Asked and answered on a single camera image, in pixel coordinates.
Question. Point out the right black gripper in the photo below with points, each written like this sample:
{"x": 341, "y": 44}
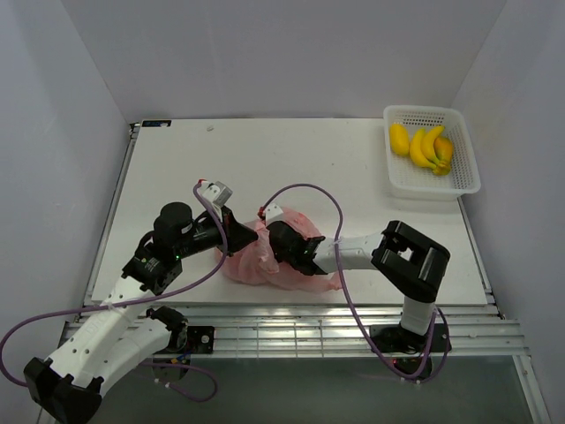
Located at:
{"x": 278, "y": 260}

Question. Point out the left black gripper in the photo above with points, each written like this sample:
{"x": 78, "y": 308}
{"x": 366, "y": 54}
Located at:
{"x": 238, "y": 235}

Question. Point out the pink plastic bag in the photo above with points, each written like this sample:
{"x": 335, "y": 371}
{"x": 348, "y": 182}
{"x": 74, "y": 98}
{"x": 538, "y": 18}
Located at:
{"x": 256, "y": 265}

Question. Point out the yellow fake banana bunch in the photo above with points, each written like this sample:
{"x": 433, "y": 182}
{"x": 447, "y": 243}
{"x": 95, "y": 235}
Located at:
{"x": 422, "y": 151}

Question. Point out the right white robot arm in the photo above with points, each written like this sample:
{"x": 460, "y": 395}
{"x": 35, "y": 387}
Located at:
{"x": 412, "y": 262}

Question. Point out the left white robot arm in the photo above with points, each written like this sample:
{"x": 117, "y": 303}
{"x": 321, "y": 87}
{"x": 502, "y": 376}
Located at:
{"x": 72, "y": 381}

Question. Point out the yellow green fake mango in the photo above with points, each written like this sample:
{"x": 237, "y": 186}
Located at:
{"x": 444, "y": 149}

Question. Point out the white plastic basket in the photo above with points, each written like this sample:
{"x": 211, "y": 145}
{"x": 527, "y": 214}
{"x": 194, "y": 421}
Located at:
{"x": 407, "y": 179}

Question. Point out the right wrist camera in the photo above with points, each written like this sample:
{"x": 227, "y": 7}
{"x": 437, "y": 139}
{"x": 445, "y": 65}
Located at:
{"x": 271, "y": 213}

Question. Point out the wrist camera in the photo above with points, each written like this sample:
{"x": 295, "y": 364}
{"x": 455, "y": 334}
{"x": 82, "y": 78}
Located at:
{"x": 271, "y": 213}
{"x": 216, "y": 194}

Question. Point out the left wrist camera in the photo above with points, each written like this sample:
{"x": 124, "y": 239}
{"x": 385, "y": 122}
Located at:
{"x": 216, "y": 194}

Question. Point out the aluminium frame rail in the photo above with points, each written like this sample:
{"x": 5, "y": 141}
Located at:
{"x": 310, "y": 365}

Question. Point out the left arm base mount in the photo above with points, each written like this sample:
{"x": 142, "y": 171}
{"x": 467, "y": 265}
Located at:
{"x": 185, "y": 339}

